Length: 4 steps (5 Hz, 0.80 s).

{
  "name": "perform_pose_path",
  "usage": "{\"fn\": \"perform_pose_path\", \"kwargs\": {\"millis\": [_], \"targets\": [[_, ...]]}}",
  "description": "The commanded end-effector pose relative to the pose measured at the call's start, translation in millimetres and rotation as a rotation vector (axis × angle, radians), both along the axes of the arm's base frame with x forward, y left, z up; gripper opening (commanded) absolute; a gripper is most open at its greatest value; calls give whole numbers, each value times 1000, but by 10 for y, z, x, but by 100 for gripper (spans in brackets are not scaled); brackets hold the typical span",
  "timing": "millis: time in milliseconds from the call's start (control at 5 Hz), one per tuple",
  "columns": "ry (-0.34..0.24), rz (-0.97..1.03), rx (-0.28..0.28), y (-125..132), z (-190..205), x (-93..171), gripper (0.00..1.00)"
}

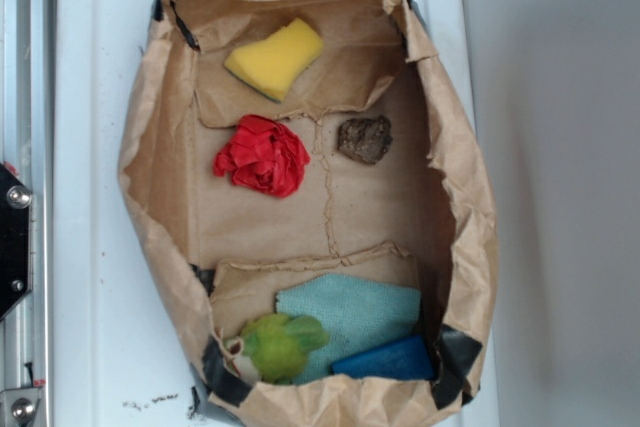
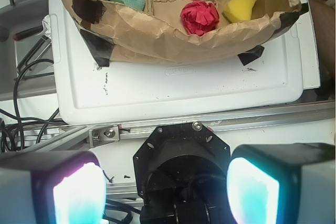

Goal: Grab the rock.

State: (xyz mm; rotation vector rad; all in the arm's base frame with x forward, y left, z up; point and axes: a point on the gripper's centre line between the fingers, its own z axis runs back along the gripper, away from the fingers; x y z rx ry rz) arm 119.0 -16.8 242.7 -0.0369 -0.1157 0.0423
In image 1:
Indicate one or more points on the blue block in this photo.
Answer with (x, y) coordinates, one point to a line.
(406, 359)

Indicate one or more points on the yellow sponge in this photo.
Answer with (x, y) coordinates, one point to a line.
(273, 64)

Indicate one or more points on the brown rock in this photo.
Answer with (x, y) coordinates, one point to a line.
(365, 140)

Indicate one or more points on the aluminium frame rail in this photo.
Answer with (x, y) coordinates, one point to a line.
(27, 37)

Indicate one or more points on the light blue cloth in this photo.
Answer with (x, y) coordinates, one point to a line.
(358, 314)

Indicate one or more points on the brown paper bag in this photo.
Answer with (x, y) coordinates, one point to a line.
(424, 216)

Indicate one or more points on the black metal bracket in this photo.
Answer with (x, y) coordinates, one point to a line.
(15, 241)

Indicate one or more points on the green plush toy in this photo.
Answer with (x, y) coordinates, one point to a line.
(275, 348)

